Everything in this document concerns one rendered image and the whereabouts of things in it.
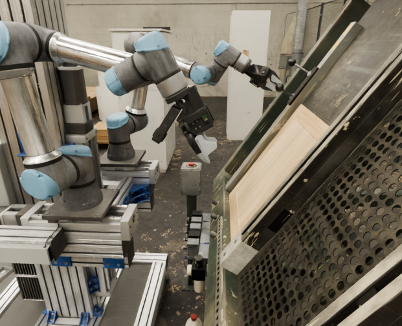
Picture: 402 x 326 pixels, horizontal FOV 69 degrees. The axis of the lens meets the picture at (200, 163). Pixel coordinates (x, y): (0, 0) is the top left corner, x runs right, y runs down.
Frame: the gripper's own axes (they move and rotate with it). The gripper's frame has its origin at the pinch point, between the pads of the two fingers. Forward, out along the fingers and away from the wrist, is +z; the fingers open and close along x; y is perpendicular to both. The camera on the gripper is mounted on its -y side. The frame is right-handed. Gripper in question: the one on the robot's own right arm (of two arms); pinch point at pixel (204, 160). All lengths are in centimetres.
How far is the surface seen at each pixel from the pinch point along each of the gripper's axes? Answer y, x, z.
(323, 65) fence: 53, 61, 4
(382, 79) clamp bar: 49.6, 2.1, 0.9
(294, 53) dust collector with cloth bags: 147, 594, 70
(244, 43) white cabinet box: 50, 423, -5
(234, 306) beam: -11.2, -11.0, 42.5
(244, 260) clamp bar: -5.1, 2.0, 38.5
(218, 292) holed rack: -15.5, -6.3, 40.1
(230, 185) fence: -8, 62, 40
